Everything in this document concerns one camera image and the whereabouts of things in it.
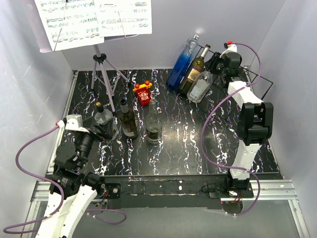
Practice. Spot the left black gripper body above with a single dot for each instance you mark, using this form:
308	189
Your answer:
85	141

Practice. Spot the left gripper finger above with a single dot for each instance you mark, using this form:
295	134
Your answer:
88	123
104	131

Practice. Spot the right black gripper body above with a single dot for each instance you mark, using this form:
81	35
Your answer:
216	66

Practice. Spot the small clear black-cap bottle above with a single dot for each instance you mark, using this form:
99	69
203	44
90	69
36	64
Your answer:
103	116

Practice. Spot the green wine bottle silver neck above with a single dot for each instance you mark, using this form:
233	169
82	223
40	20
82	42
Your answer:
195	68

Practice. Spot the dark green wine bottle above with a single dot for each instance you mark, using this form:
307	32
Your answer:
128	121

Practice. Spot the clear bottle with blue label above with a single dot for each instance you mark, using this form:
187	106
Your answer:
200	87

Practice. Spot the tall clear bottle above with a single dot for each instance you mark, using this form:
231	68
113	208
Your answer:
153	122

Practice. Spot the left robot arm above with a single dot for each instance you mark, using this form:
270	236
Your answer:
72	190

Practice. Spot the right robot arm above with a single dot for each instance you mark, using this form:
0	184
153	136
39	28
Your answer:
253	129

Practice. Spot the blue glass bottle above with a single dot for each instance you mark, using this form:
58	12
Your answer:
182	62

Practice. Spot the purple music stand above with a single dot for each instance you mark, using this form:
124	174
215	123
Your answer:
99	58

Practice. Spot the red yellow toy block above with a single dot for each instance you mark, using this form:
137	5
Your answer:
142	92

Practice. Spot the left sheet music page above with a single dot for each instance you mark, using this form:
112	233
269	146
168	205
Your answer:
69	23

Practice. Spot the sheet music page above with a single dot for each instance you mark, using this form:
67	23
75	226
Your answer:
69	23
124	17

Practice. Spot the right sheet music page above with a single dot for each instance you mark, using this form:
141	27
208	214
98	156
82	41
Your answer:
124	17

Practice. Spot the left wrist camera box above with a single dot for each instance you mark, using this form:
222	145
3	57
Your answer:
73	122

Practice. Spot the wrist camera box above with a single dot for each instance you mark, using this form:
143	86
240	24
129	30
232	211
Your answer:
229	47
73	122

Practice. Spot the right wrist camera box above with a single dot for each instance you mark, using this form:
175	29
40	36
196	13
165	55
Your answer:
229	47

